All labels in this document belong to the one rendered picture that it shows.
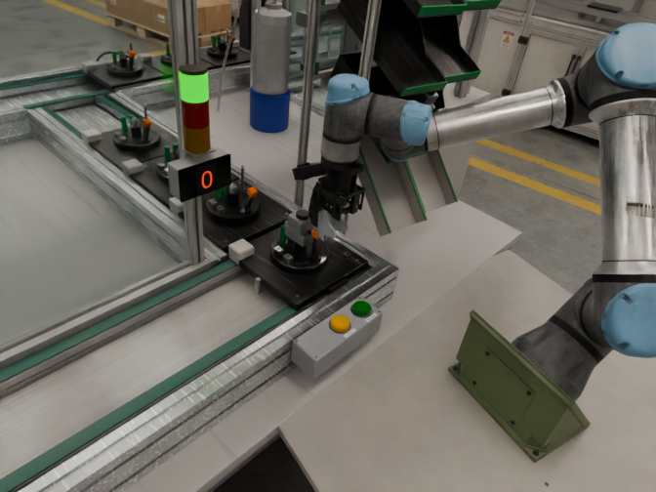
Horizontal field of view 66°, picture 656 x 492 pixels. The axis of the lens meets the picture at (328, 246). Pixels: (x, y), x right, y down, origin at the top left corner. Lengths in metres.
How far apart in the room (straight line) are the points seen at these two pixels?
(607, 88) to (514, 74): 4.17
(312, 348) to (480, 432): 0.37
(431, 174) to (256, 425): 0.84
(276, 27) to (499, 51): 3.45
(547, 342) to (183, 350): 0.70
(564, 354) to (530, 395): 0.10
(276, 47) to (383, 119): 1.09
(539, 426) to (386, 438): 0.28
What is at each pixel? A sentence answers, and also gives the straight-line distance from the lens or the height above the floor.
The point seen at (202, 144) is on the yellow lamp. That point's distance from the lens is 1.01.
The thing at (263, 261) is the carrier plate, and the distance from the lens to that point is 1.20.
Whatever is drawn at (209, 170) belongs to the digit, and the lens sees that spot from 1.04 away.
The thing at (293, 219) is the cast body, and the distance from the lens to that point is 1.14.
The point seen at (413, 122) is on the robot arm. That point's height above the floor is 1.38.
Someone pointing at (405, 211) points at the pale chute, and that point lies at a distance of 1.36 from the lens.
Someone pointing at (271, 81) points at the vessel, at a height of 1.06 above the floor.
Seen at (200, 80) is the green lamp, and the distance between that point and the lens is 0.96.
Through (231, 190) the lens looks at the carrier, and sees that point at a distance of 1.33.
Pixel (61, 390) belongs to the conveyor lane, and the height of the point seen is 0.92.
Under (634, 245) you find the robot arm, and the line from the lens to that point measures 0.94.
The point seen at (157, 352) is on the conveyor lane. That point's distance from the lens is 1.08.
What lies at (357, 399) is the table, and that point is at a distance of 1.09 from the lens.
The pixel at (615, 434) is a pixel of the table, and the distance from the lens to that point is 1.25.
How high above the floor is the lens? 1.72
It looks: 37 degrees down
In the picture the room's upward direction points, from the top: 7 degrees clockwise
